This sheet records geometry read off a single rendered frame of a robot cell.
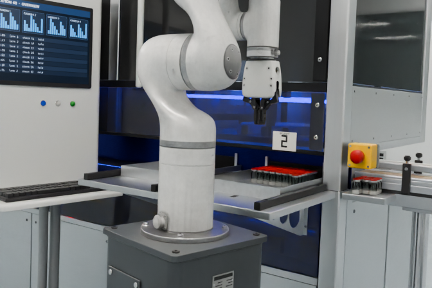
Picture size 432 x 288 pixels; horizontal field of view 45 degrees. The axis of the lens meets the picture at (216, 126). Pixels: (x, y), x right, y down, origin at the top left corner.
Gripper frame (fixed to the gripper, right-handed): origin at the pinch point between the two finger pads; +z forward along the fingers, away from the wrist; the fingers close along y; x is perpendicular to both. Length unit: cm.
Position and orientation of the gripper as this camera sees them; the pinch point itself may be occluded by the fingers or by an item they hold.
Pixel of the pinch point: (260, 117)
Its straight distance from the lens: 139.9
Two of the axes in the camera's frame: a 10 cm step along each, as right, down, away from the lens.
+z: -0.4, 10.0, 0.5
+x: -5.8, 0.2, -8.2
